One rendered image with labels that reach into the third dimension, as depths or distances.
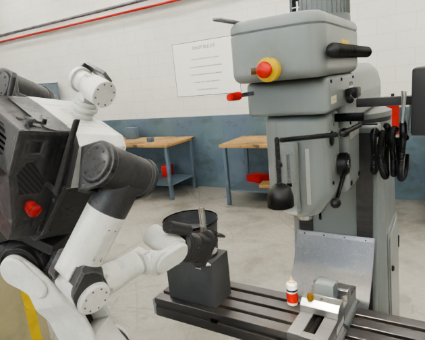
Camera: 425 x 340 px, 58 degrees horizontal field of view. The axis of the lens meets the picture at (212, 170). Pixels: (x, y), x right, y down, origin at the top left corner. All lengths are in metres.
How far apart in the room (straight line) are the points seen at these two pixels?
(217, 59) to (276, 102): 5.08
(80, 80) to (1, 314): 1.84
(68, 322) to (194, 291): 0.55
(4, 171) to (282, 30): 0.70
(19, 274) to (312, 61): 0.91
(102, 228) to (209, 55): 5.52
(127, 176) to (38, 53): 8.33
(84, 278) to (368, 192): 1.13
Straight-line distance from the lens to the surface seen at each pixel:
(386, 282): 1.82
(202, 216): 1.45
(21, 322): 2.70
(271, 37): 1.02
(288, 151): 1.13
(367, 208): 1.65
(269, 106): 1.13
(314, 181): 1.17
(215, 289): 1.50
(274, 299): 1.57
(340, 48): 1.00
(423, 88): 1.37
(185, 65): 6.50
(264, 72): 0.98
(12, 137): 0.86
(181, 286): 1.58
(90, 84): 0.96
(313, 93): 1.09
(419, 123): 1.38
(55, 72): 8.71
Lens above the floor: 1.75
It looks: 13 degrees down
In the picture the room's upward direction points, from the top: 6 degrees counter-clockwise
